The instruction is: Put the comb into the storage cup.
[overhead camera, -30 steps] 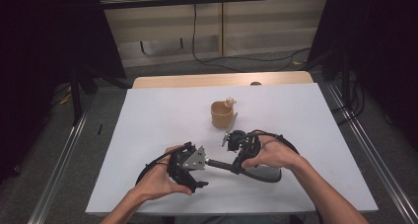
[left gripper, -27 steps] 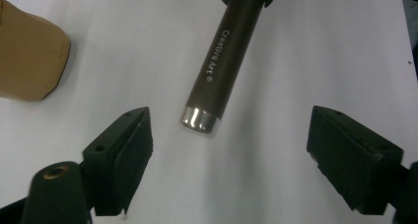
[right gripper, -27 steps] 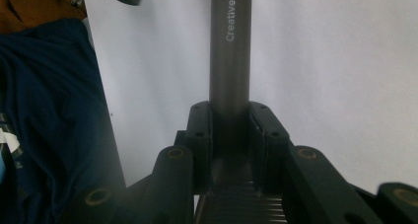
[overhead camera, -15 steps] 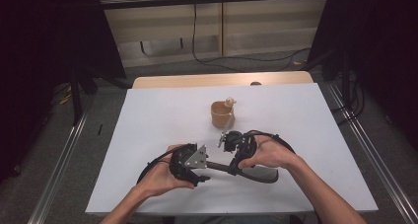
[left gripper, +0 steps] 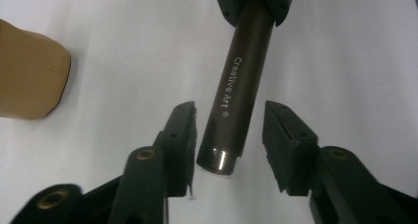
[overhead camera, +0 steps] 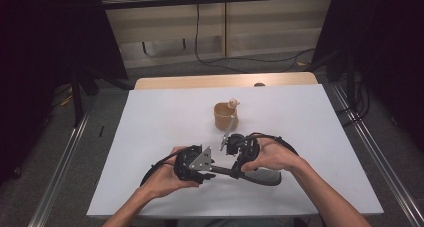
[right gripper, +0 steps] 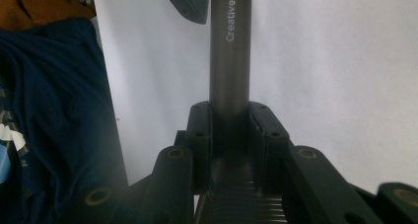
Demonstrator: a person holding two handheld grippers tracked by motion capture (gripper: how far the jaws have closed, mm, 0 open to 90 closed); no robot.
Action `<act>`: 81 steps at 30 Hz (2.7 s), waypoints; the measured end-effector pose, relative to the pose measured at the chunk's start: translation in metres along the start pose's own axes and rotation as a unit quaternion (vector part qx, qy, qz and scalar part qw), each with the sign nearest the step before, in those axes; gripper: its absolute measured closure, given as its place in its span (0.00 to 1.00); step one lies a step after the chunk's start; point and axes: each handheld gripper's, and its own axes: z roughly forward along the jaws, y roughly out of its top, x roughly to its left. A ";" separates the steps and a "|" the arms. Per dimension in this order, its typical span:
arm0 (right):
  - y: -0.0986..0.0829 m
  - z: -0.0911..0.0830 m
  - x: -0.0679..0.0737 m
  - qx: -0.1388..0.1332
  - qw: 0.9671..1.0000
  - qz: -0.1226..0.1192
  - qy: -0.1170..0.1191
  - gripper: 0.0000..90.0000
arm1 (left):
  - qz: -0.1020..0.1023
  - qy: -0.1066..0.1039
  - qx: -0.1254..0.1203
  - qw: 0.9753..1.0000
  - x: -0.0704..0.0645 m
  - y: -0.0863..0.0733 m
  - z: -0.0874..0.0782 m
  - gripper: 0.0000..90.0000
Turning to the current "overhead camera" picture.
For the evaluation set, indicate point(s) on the metal floor rail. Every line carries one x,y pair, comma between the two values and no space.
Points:
383,160
56,183

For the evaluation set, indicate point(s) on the light wooden table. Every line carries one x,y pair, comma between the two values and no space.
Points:
200,81

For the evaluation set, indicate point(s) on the black curtain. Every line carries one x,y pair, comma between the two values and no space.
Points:
50,37
383,37

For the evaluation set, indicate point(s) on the dark round table grommet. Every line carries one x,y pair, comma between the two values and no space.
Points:
259,84

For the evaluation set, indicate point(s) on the white table cover board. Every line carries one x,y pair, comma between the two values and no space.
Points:
150,127

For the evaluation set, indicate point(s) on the person's left hand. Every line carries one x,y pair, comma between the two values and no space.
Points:
165,180

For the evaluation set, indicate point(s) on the black metal stand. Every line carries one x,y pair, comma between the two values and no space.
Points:
350,83
77,100

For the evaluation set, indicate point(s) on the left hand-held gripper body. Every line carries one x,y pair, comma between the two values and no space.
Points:
190,163

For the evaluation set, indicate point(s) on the brown cup with small figure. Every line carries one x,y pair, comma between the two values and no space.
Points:
221,118

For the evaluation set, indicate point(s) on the person's right hand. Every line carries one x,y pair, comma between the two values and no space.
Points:
275,157

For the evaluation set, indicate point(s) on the black horizontal bar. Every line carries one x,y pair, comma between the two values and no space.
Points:
166,2

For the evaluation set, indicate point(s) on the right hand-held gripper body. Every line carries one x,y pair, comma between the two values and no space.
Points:
248,150

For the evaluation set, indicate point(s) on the person's trousers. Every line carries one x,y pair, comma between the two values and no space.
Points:
233,223

